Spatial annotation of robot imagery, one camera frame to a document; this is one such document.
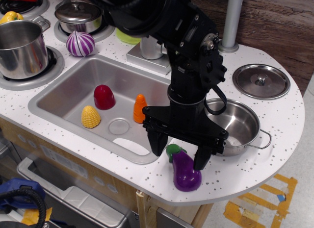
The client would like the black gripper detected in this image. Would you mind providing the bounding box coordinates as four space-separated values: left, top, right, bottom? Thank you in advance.
142 102 229 171

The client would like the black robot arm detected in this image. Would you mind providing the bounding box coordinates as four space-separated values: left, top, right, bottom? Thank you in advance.
90 0 229 170

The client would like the purple toy eggplant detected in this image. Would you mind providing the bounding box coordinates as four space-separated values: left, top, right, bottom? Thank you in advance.
166 144 202 192

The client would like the steel pot with lid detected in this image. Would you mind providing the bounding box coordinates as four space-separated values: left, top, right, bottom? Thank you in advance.
54 0 103 33

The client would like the tall steel pot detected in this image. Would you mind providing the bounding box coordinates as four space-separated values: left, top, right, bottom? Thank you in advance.
0 16 51 79

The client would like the orange toy carrot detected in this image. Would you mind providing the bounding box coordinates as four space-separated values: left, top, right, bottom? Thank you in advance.
133 94 147 124

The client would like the red toy vegetable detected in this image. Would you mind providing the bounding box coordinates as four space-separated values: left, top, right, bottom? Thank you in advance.
94 84 116 110

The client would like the yellow toy corn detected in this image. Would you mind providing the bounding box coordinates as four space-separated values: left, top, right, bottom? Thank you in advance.
81 105 101 128

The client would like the grey sink basin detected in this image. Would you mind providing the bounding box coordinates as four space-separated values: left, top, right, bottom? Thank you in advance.
27 54 172 165

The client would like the grey toy faucet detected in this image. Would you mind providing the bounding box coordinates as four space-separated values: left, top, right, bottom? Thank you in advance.
126 36 171 75

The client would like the round steel lid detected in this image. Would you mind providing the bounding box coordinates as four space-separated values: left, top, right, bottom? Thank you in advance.
232 64 290 100

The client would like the grey vertical pole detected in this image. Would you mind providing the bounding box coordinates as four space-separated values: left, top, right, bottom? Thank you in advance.
219 0 243 53

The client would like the lime green toy item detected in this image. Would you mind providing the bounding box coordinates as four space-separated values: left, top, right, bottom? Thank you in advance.
116 29 141 45

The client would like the back right stove burner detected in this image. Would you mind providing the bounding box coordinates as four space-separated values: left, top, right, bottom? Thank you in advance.
53 19 115 43

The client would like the stove burner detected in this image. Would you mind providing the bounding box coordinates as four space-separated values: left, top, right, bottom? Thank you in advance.
0 46 65 91
0 0 50 20
53 19 115 43

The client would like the purple striped toy onion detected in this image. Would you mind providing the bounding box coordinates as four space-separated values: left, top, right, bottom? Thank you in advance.
66 31 95 57

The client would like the front left stove burner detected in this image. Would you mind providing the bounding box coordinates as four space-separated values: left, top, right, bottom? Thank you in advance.
0 46 65 91

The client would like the blue clamp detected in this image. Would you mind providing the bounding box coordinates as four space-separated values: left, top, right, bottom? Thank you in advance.
0 178 46 209

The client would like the back left stove burner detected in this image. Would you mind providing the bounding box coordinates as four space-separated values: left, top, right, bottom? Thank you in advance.
0 0 50 20

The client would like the yellow toy pepper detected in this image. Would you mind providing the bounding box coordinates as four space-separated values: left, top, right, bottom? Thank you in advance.
0 11 24 24

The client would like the steel pan with handle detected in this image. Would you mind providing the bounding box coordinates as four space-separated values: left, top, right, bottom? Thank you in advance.
205 99 272 156

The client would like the grey oven door handle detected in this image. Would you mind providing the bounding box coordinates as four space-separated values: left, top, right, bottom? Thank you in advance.
17 157 138 228

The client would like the black corrugated cable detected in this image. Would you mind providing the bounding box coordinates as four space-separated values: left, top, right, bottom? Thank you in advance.
0 188 47 228

